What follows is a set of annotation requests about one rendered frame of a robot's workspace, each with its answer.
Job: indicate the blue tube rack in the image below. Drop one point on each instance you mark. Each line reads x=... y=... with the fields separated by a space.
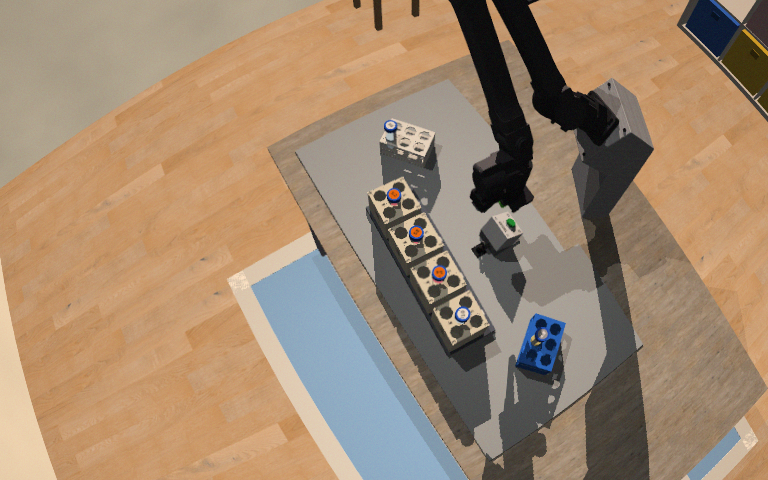
x=536 y=363

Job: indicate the grey flat mat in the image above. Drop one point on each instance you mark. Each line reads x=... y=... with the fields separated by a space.
x=499 y=403

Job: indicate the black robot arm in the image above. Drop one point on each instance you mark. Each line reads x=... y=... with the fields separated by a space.
x=492 y=175

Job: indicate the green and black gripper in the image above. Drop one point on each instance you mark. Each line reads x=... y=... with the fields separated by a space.
x=525 y=198

